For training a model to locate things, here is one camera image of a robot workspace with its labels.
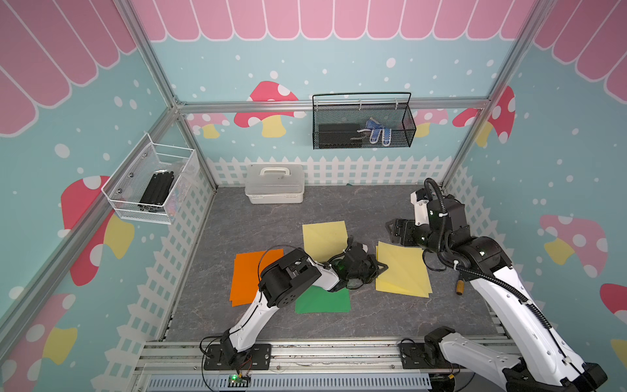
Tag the white plastic storage box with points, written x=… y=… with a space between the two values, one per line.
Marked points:
x=275 y=183

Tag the black wire wall basket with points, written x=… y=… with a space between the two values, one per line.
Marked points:
x=362 y=120

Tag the small green circuit board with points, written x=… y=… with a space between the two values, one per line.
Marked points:
x=239 y=381

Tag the yellow paper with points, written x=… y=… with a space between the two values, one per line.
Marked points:
x=406 y=274
x=322 y=241

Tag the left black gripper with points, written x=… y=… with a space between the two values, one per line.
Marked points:
x=375 y=271

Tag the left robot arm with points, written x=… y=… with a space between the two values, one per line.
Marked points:
x=281 y=284

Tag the small green paper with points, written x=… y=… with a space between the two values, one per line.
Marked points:
x=315 y=300

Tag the white wire wall basket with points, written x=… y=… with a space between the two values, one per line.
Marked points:
x=124 y=189

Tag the blue white item in basket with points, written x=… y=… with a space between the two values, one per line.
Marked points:
x=375 y=132

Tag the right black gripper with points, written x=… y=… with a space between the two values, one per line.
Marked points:
x=406 y=237

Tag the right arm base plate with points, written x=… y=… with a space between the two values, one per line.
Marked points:
x=418 y=355

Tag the small brown object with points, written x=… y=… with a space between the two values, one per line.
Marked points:
x=460 y=287

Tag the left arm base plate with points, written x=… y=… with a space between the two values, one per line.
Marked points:
x=257 y=356

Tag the orange paper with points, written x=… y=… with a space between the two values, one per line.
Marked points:
x=245 y=281

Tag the black box in white basket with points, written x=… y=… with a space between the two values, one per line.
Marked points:
x=156 y=192

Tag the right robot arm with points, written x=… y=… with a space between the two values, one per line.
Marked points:
x=546 y=362

